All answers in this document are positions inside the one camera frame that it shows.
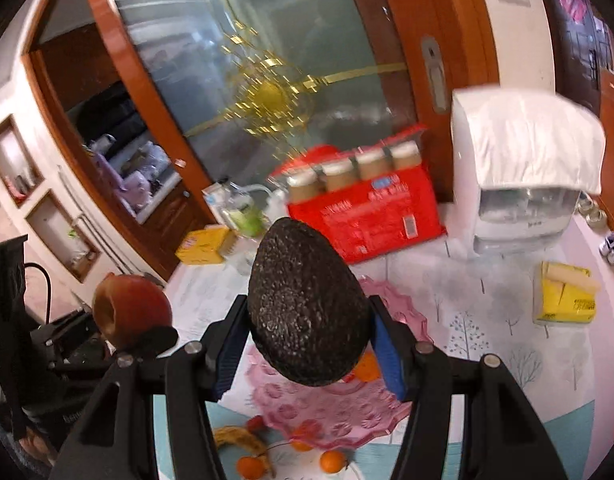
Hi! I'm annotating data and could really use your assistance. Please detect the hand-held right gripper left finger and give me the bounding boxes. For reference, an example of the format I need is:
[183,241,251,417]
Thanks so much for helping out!
[49,294,250,480]

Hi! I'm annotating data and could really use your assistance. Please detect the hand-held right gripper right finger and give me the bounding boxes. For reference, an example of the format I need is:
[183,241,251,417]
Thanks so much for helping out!
[368,296,570,480]

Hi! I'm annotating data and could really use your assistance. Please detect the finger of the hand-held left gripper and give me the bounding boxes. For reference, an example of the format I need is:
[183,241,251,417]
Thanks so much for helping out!
[133,326,181,359]

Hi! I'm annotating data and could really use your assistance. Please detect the red apple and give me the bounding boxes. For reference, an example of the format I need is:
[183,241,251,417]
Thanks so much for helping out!
[92,273,174,351]

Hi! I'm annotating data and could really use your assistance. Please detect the pink glass fruit plate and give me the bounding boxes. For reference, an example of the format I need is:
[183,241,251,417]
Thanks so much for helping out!
[244,275,430,453]

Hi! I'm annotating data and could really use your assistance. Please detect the spotted yellow banana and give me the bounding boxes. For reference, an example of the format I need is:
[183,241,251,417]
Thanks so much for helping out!
[213,425,278,478]

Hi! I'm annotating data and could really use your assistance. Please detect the dark avocado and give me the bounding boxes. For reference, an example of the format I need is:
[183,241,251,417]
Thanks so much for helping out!
[248,217,374,387]

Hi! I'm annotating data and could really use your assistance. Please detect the flat yellow box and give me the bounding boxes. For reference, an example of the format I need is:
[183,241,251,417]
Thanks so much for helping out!
[176,225,233,265]

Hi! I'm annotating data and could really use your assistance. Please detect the red paper cup package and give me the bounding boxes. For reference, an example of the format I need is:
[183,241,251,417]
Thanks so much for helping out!
[267,125,447,265]

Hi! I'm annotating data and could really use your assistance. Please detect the green label plastic bottle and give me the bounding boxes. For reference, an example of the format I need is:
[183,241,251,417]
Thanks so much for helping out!
[222,180,268,238]

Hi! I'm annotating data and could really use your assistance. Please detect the yellow tissue pack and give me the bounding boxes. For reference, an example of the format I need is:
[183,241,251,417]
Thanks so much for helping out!
[533,261,602,325]

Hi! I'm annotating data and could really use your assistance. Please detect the white countertop appliance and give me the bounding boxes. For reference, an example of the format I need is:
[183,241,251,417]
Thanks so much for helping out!
[451,105,584,260]

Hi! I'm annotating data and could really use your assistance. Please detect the white cloth cover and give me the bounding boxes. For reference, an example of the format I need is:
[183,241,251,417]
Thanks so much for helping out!
[452,87,607,196]

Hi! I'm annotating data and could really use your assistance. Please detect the black cable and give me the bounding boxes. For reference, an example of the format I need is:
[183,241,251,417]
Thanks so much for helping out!
[24,262,54,326]

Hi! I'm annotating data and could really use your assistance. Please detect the silver door handle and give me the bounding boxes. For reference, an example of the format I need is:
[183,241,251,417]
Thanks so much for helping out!
[421,36,449,113]

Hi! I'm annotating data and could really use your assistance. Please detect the wooden frame glass door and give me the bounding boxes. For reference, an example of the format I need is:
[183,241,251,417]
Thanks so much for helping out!
[79,0,493,281]

